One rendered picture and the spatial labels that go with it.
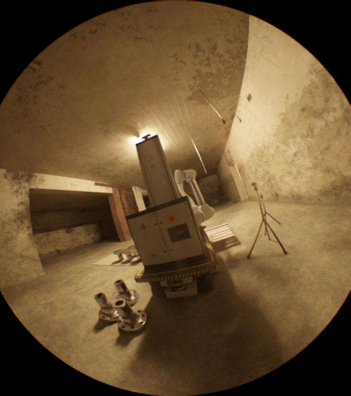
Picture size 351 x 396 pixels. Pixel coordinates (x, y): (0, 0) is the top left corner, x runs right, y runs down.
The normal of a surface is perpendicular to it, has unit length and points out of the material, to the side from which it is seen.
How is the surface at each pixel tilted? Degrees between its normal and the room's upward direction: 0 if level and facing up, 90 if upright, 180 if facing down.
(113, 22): 180
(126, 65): 180
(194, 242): 90
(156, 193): 90
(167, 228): 90
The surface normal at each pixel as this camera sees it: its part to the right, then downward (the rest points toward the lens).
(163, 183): -0.15, -0.04
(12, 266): 0.91, -0.33
